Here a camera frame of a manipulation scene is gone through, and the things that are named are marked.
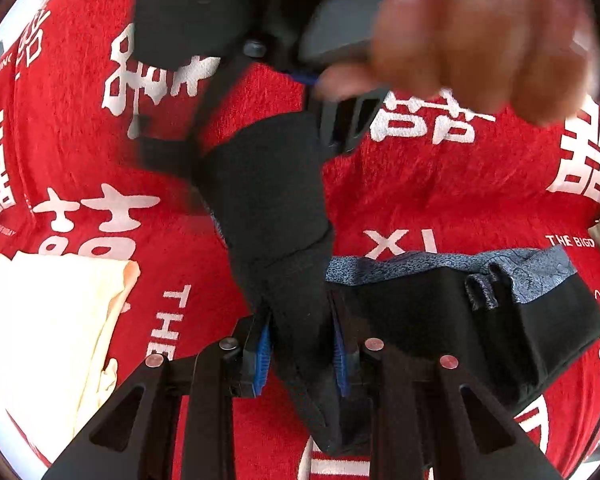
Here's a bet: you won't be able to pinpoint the person's right hand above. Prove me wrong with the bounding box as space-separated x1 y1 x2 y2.
312 0 600 128

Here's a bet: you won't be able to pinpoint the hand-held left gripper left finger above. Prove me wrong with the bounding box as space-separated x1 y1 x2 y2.
42 305 273 480

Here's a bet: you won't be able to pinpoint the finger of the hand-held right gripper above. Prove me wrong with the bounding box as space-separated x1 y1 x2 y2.
137 45 266 178
290 72 391 153

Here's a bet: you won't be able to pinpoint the cream folded cloth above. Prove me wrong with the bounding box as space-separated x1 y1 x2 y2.
0 252 141 441

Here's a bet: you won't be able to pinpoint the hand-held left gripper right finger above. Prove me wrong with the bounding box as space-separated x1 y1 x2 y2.
330 292 563 480

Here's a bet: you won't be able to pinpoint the black pants with blue trim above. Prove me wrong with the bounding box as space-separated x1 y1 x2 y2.
180 110 600 456

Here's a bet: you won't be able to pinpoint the red printed blanket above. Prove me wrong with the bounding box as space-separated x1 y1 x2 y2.
0 0 600 480

